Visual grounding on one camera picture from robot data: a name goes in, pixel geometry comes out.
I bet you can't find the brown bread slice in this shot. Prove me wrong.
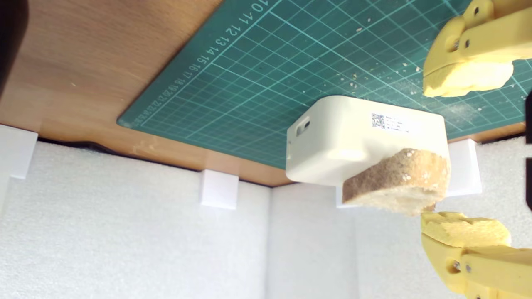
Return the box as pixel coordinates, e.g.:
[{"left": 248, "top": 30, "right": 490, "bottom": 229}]
[{"left": 342, "top": 148, "right": 451, "bottom": 216}]

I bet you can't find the black two-slot toaster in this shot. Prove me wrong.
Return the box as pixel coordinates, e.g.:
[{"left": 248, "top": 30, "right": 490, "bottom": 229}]
[{"left": 0, "top": 0, "right": 30, "bottom": 98}]

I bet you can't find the white rounded block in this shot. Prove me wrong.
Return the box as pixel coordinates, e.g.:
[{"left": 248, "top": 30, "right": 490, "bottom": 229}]
[{"left": 285, "top": 95, "right": 449, "bottom": 186}]

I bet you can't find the green cutting mat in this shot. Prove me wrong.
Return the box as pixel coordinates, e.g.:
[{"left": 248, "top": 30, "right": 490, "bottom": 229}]
[{"left": 116, "top": 0, "right": 532, "bottom": 169}]

